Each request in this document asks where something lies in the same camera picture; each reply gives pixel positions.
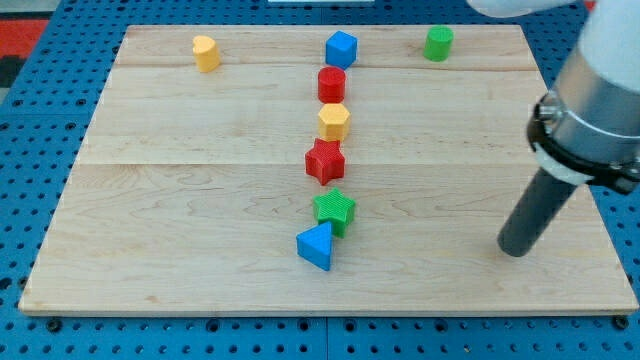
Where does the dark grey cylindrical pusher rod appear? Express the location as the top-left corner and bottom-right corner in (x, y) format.
(497, 168), (577, 257)

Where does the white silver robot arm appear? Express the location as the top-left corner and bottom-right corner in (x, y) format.
(497, 0), (639, 257)

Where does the yellow heart block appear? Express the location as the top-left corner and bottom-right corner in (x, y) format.
(192, 35), (221, 73)

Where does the green cylinder block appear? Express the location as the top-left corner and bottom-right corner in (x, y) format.
(423, 25), (454, 62)

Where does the green star block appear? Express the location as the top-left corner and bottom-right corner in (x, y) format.
(313, 188), (356, 238)

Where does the red star block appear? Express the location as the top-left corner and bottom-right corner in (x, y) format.
(305, 138), (345, 186)

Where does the yellow hexagon block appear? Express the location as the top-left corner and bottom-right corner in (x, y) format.
(318, 103), (351, 141)

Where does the blue triangle block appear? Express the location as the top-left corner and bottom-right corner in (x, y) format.
(296, 222), (333, 271)

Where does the red cylinder block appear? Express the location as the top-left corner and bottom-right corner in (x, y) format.
(317, 66), (346, 103)

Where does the blue cube block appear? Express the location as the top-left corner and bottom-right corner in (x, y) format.
(325, 31), (358, 70)

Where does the light wooden board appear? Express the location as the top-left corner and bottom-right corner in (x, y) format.
(19, 25), (638, 317)

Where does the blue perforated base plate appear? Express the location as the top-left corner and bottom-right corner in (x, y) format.
(1, 0), (639, 359)

